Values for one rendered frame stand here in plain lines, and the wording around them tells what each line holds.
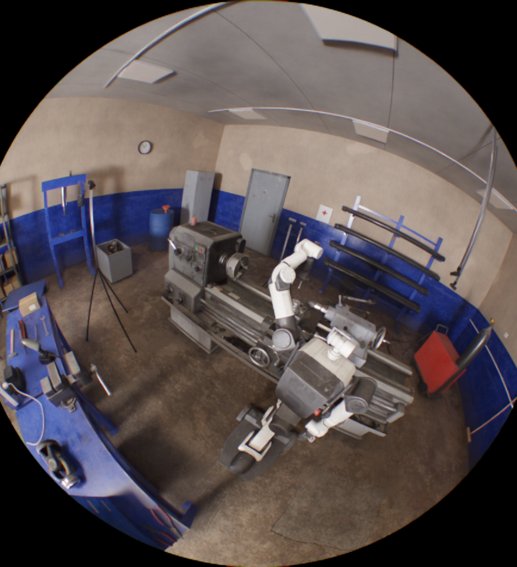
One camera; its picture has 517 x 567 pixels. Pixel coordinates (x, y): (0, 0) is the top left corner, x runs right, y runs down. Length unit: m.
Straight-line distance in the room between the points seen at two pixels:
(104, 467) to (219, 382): 1.55
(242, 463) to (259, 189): 5.15
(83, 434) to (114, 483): 0.31
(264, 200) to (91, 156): 4.13
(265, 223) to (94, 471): 5.20
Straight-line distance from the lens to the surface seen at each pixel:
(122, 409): 2.21
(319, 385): 0.76
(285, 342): 0.85
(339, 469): 2.33
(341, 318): 1.61
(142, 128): 4.86
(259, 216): 5.17
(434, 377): 3.63
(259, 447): 1.70
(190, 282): 2.06
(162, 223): 4.55
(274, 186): 4.97
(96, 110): 4.61
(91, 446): 1.26
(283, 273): 0.88
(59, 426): 1.39
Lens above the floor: 1.96
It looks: 30 degrees down
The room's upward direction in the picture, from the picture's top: 15 degrees clockwise
